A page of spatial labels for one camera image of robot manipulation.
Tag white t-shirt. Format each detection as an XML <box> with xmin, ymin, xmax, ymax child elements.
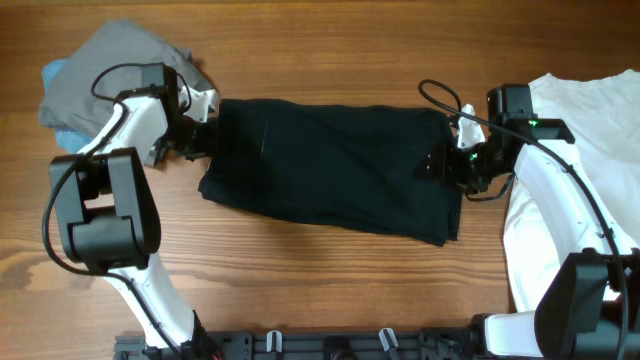
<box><xmin>503</xmin><ymin>69</ymin><xmax>639</xmax><ymax>312</ymax></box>

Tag left black cable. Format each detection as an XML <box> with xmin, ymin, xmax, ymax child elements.
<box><xmin>40</xmin><ymin>61</ymin><xmax>193</xmax><ymax>360</ymax></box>

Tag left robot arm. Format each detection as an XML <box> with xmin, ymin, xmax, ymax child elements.
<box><xmin>41</xmin><ymin>63</ymin><xmax>222</xmax><ymax>359</ymax></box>

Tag black shorts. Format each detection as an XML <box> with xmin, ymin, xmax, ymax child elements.
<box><xmin>199</xmin><ymin>99</ymin><xmax>462</xmax><ymax>246</ymax></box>

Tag black cable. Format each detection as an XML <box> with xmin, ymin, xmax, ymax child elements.
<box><xmin>416</xmin><ymin>78</ymin><xmax>630</xmax><ymax>360</ymax></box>
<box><xmin>40</xmin><ymin>61</ymin><xmax>193</xmax><ymax>360</ymax></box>

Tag folded grey shorts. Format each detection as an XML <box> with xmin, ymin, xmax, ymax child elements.
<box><xmin>38</xmin><ymin>20</ymin><xmax>213</xmax><ymax>129</ymax></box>

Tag right black cable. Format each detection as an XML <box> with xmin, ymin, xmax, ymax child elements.
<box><xmin>416</xmin><ymin>78</ymin><xmax>630</xmax><ymax>360</ymax></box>

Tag folded blue garment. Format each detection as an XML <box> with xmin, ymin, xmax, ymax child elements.
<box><xmin>39</xmin><ymin>59</ymin><xmax>101</xmax><ymax>154</ymax></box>

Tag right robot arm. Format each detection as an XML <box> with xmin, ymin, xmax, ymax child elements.
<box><xmin>426</xmin><ymin>84</ymin><xmax>639</xmax><ymax>359</ymax></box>

